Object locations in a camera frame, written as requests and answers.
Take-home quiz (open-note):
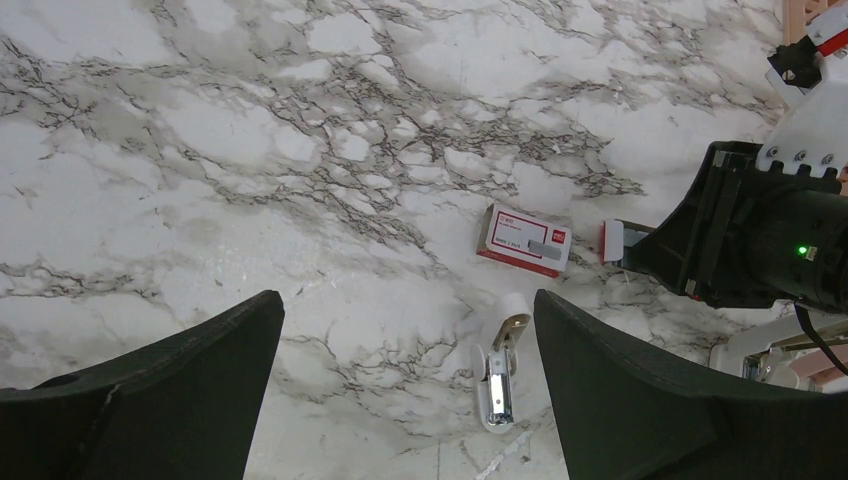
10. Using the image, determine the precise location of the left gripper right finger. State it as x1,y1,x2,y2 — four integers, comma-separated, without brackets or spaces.
534,290,847,479

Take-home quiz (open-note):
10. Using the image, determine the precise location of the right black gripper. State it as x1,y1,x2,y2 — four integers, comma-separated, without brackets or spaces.
622,141,847,313

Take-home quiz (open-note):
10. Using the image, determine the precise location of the red white staple box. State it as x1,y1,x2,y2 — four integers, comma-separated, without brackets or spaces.
476,203,572,278

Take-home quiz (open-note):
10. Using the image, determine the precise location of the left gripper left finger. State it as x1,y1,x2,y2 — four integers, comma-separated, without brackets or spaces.
1,290,285,479

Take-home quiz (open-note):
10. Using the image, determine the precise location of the orange desk organizer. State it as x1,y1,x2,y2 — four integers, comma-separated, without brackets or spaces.
781,0,841,45

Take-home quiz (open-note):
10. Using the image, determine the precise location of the grey teal staple box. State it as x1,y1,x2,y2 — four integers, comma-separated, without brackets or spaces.
600,219,654,263

